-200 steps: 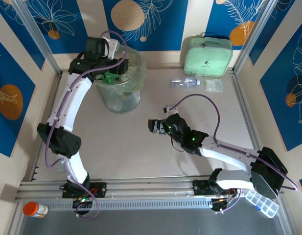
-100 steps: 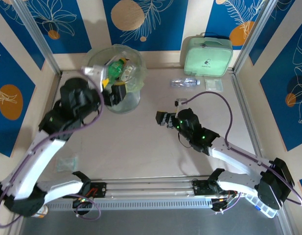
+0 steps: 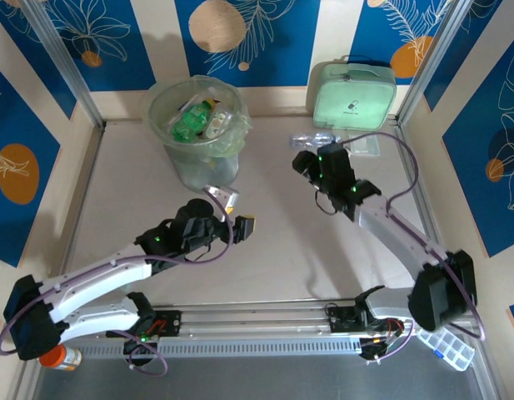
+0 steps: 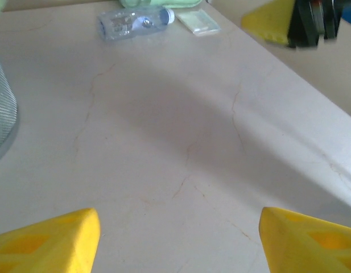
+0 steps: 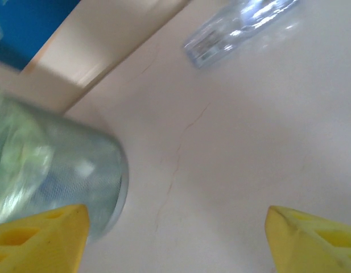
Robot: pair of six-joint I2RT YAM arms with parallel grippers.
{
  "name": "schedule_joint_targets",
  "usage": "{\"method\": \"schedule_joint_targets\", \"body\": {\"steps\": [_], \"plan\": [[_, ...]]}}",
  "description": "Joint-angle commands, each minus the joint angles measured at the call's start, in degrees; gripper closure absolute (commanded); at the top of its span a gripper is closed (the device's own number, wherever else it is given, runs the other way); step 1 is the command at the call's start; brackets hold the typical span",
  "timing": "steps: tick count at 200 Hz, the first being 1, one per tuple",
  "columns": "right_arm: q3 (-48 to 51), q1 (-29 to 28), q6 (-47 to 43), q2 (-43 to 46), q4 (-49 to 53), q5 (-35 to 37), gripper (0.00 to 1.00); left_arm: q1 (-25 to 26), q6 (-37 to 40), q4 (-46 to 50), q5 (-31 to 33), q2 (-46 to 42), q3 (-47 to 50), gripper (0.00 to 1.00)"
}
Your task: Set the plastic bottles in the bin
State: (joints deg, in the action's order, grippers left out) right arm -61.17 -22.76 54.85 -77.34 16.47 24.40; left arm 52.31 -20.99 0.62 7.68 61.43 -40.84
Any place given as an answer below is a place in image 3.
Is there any small clear bottle blue cap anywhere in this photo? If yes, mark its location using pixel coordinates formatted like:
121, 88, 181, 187
204, 108, 232, 142

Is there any green plastic soda bottle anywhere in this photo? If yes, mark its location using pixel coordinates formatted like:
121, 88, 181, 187
171, 98, 217, 143

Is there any clear plastic waste bin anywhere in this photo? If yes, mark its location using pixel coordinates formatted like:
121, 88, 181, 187
143, 75, 252, 188

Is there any green plastic bin liner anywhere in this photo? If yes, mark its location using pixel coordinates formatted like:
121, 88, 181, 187
142, 74, 253, 158

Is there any clear bottle pale blue label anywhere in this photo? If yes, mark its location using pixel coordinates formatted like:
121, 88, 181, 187
288, 132, 341, 149

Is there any small clear zip bag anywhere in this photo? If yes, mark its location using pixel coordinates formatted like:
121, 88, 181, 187
348, 133, 381, 158

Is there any mint green medicine bag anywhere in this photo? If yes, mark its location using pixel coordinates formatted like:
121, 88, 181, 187
312, 55, 397, 133

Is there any small black wiring board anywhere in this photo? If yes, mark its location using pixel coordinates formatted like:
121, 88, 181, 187
122, 336, 161, 356
359, 335, 403, 362

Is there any orange cap pill bottle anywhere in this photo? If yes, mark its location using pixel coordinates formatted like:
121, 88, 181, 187
38, 344, 83, 372

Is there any clear plastic organizer box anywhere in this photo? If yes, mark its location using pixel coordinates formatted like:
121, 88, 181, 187
417, 328, 477, 372

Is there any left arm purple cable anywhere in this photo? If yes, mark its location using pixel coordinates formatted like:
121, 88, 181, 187
0, 187, 236, 378

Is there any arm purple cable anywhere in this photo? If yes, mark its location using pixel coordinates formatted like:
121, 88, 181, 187
0, 187, 236, 378
339, 132, 487, 366

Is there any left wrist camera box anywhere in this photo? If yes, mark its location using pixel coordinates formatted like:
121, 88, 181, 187
204, 185, 240, 213

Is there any aluminium side rail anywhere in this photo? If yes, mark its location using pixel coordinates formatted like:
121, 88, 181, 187
47, 124, 107, 309
392, 118, 456, 299

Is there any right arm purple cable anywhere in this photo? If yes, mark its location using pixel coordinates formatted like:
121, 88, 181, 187
339, 132, 487, 366

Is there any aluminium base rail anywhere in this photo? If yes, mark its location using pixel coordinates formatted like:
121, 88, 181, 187
25, 297, 478, 346

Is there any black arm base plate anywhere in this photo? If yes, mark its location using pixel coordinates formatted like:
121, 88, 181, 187
326, 305, 407, 334
131, 309, 183, 339

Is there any grey slotted cable duct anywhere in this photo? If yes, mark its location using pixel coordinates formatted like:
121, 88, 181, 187
75, 336, 366, 360

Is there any aluminium frame post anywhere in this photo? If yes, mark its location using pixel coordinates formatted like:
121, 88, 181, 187
396, 0, 478, 126
21, 0, 107, 131

